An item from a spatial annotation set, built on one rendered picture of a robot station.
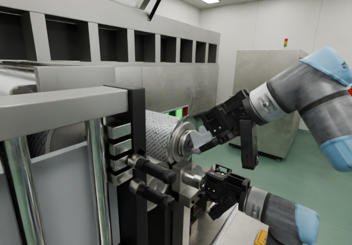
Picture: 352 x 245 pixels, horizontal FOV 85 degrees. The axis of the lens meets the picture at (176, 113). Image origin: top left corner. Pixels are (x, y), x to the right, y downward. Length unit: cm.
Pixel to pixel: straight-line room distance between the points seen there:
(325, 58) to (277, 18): 472
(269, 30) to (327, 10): 101
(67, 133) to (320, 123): 38
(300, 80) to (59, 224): 38
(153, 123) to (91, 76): 29
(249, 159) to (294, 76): 19
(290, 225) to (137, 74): 68
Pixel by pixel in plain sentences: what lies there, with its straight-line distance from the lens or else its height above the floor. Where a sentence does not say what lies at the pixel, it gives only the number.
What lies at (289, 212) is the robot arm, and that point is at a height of 114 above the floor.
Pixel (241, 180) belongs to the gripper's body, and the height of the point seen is 116.
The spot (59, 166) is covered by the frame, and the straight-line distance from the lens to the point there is 21.
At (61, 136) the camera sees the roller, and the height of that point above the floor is 136.
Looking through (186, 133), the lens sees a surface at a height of 128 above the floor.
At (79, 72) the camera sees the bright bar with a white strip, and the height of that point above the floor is 145.
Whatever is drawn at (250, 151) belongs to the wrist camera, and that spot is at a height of 129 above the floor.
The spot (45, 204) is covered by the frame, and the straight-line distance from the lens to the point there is 22.
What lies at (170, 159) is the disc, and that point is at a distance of 51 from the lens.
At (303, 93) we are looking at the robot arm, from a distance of 38.
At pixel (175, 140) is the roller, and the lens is 49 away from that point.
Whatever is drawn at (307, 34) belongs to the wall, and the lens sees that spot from 496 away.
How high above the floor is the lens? 147
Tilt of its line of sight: 15 degrees down
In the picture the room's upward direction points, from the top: 1 degrees clockwise
